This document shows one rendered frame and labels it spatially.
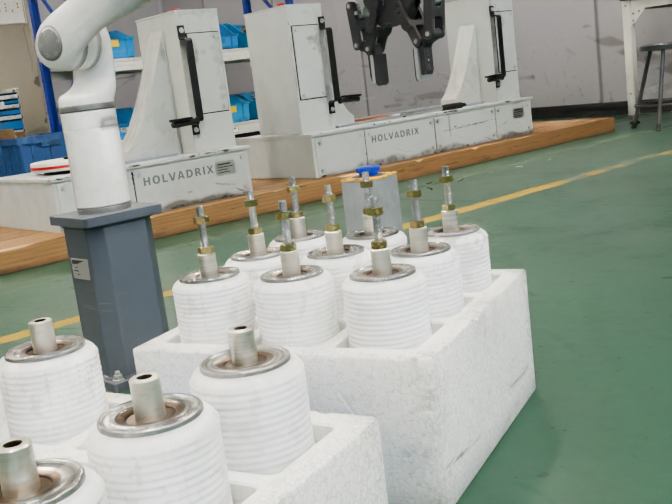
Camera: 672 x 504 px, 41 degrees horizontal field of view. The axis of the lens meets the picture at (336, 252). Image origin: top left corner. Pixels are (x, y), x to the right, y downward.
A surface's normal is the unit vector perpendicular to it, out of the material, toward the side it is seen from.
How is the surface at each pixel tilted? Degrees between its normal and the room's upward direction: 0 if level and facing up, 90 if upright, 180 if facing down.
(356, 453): 90
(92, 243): 90
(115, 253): 90
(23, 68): 90
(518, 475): 0
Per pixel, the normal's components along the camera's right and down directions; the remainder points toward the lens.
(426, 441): -0.44, 0.22
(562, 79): -0.74, 0.22
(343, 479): 0.86, -0.01
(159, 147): 0.66, 0.06
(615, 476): -0.12, -0.98
